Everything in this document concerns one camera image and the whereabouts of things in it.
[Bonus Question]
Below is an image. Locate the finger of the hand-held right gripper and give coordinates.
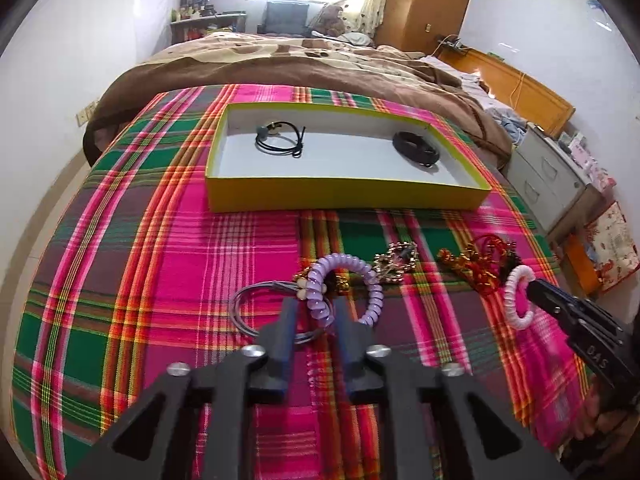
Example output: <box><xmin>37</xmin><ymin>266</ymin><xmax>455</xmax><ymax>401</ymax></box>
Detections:
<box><xmin>526</xmin><ymin>279</ymin><xmax>583</xmax><ymax>333</ymax></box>

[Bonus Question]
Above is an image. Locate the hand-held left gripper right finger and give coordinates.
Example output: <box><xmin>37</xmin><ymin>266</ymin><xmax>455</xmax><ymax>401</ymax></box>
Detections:
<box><xmin>334</xmin><ymin>301</ymin><xmax>572</xmax><ymax>480</ymax></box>

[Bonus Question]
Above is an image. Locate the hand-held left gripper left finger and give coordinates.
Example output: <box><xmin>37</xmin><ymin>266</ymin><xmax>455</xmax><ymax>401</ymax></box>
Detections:
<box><xmin>65</xmin><ymin>298</ymin><xmax>298</xmax><ymax>480</ymax></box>

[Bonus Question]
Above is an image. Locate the pale pink spiral hair tie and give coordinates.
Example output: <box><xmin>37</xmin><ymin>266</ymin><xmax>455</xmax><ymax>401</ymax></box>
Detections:
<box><xmin>504</xmin><ymin>266</ymin><xmax>537</xmax><ymax>331</ymax></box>

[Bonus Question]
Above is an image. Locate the grey cord bracelet with beads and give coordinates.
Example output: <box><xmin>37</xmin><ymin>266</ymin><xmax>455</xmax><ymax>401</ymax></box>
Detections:
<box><xmin>230</xmin><ymin>274</ymin><xmax>351</xmax><ymax>346</ymax></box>

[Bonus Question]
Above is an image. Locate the purple spiral hair tie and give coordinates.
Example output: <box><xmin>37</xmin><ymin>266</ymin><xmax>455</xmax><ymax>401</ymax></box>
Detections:
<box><xmin>305</xmin><ymin>254</ymin><xmax>383</xmax><ymax>327</ymax></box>

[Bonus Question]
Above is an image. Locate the red gold knot ornament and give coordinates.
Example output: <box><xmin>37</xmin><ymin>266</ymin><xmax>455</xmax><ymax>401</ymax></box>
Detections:
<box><xmin>460</xmin><ymin>255</ymin><xmax>503</xmax><ymax>295</ymax></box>

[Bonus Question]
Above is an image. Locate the gold rhinestone hair clip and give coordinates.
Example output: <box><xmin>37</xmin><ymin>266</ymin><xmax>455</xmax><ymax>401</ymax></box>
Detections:
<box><xmin>372</xmin><ymin>241</ymin><xmax>418</xmax><ymax>283</ymax></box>

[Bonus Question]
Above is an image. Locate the red knot tassel ornament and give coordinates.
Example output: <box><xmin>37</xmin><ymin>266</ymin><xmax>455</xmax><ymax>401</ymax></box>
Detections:
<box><xmin>436</xmin><ymin>246</ymin><xmax>473</xmax><ymax>273</ymax></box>

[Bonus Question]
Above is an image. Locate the yellow shallow cardboard box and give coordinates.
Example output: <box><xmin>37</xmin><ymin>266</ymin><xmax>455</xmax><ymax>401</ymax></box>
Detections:
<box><xmin>204</xmin><ymin>102</ymin><xmax>493</xmax><ymax>214</ymax></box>

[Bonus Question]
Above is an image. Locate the person's right hand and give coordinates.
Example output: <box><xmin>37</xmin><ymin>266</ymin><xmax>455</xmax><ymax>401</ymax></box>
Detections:
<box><xmin>574</xmin><ymin>385</ymin><xmax>626</xmax><ymax>458</ymax></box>

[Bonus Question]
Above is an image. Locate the orange box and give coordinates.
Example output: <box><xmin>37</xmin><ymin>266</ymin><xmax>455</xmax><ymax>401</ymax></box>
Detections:
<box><xmin>562</xmin><ymin>234</ymin><xmax>603</xmax><ymax>296</ymax></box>

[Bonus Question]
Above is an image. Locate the floral printed box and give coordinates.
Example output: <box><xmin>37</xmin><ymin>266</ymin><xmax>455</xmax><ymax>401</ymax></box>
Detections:
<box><xmin>582</xmin><ymin>201</ymin><xmax>640</xmax><ymax>293</ymax></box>

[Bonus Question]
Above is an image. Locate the grey drawer cabinet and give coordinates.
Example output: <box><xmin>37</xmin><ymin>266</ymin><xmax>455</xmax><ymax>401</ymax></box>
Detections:
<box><xmin>505</xmin><ymin>127</ymin><xmax>598</xmax><ymax>235</ymax></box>

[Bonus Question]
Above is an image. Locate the pink green plaid cloth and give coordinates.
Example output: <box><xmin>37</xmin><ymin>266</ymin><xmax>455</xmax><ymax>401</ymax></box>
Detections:
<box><xmin>10</xmin><ymin>82</ymin><xmax>601</xmax><ymax>480</ymax></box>

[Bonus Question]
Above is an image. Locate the black watch band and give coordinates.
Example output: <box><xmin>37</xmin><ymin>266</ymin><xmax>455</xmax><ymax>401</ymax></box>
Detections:
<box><xmin>392</xmin><ymin>131</ymin><xmax>441</xmax><ymax>170</ymax></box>

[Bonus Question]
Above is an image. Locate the wooden headboard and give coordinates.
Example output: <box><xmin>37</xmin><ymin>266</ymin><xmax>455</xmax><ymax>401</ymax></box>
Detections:
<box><xmin>442</xmin><ymin>46</ymin><xmax>576</xmax><ymax>138</ymax></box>

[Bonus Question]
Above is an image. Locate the pale bed sheet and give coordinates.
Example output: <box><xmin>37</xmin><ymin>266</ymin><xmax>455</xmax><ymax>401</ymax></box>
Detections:
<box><xmin>420</xmin><ymin>55</ymin><xmax>528</xmax><ymax>146</ymax></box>

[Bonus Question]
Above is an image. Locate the brown patterned blanket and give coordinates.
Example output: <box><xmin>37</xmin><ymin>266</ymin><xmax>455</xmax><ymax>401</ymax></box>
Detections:
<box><xmin>82</xmin><ymin>30</ymin><xmax>513</xmax><ymax>168</ymax></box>

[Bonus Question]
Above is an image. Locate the grey chair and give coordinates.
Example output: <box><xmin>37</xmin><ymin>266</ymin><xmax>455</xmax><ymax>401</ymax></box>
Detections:
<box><xmin>259</xmin><ymin>1</ymin><xmax>312</xmax><ymax>37</ymax></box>

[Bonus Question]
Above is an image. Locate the brown teddy bear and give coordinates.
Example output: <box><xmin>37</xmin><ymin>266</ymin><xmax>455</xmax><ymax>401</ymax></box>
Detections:
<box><xmin>312</xmin><ymin>4</ymin><xmax>353</xmax><ymax>38</ymax></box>

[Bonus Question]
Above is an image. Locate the shelf desk with bottles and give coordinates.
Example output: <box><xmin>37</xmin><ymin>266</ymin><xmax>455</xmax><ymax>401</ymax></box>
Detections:
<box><xmin>169</xmin><ymin>0</ymin><xmax>248</xmax><ymax>45</ymax></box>

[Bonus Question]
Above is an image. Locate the wooden wardrobe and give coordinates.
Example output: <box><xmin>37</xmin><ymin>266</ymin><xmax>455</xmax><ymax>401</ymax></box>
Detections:
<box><xmin>374</xmin><ymin>0</ymin><xmax>478</xmax><ymax>56</ymax></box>

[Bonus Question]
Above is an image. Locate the black hair tie green bead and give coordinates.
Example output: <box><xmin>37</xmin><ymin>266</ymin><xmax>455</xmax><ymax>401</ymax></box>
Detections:
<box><xmin>253</xmin><ymin>120</ymin><xmax>307</xmax><ymax>158</ymax></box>

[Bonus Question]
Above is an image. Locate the power strip with cables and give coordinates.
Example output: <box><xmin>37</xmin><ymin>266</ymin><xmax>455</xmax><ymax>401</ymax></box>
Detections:
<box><xmin>436</xmin><ymin>34</ymin><xmax>471</xmax><ymax>55</ymax></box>

